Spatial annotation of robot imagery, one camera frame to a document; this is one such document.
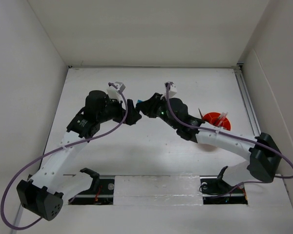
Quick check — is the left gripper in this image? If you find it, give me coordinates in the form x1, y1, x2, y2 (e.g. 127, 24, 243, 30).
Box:
97, 94, 141, 125

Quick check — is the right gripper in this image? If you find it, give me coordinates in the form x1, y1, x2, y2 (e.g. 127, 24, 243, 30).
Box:
137, 92, 179, 130

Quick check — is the black gel pen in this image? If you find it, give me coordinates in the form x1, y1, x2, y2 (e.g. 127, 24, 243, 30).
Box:
217, 112, 225, 126

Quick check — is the pink pen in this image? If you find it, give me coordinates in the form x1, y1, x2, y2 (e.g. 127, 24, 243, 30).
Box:
219, 112, 228, 126

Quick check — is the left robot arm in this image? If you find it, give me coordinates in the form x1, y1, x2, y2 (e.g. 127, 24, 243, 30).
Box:
17, 90, 142, 221

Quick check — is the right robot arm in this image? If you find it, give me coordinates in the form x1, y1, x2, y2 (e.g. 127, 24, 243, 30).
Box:
136, 93, 281, 196

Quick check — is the orange round divided container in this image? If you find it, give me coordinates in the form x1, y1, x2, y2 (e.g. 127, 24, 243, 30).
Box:
203, 112, 231, 131

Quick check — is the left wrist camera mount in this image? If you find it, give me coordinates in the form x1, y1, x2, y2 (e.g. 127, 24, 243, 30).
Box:
107, 82, 126, 100

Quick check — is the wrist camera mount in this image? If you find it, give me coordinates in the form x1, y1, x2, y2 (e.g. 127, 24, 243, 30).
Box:
107, 82, 126, 100
163, 81, 177, 99

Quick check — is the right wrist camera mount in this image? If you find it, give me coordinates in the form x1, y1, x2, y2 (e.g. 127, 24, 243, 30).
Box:
163, 81, 177, 99

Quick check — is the aluminium rail right side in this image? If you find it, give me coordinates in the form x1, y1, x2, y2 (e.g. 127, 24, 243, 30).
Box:
233, 63, 261, 136

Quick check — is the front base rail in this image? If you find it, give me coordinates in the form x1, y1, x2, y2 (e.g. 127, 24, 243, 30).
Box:
69, 175, 248, 206

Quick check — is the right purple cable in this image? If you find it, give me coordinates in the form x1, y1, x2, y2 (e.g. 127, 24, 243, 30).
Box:
165, 82, 293, 199

